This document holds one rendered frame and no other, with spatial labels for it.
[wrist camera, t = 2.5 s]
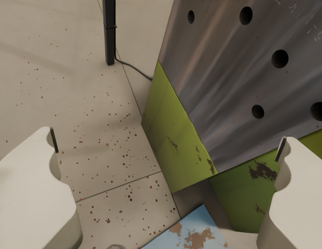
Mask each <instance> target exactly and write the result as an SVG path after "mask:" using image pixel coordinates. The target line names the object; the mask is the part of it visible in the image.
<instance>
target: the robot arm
mask: <svg viewBox="0 0 322 249"><path fill-rule="evenodd" d="M56 153H59V151H58V147H57V143H56V138H55V134H54V130H53V127H52V126H51V127H47V126H45V127H41V128H40V129H39V130H37V131H36V132H35V133H34V134H32V135H31V136H30V137H28V138H27V139H26V140H25V141H23V142H22V143H21V144H20V145H18V146H17V147H16V148H15V149H13V150H12V151H11V152H10V153H8V154H7V155H6V156H5V157H4V158H3V159H2V160H1V161H0V249H78V248H79V247H80V245H81V244H82V241H83V234H82V230H81V224H80V220H79V216H78V211H77V207H76V203H75V200H74V197H73V194H72V192H71V189H70V186H69V185H67V184H65V183H63V182H61V181H60V179H61V173H60V169H59V165H58V161H57V158H56ZM275 162H278V165H279V167H280V170H279V172H278V175H277V177H276V180H275V182H274V187H275V189H276V191H277V192H275V193H274V195H273V197H272V199H271V202H270V204H269V206H268V209H267V211H266V213H265V216H264V218H263V220H262V223H261V226H260V230H259V233H258V237H257V241H256V244H257V248H258V249H322V160H321V159H320V158H319V157H318V156H316V155H315V154H314V153H313V152H312V151H310V150H309V149H308V148H307V147H305V146H304V145H303V144H302V143H301V142H299V141H298V140H297V139H296V138H294V137H286V136H284V137H283V138H282V139H281V142H280V144H279V148H278V151H277V155H276V158H275Z"/></svg>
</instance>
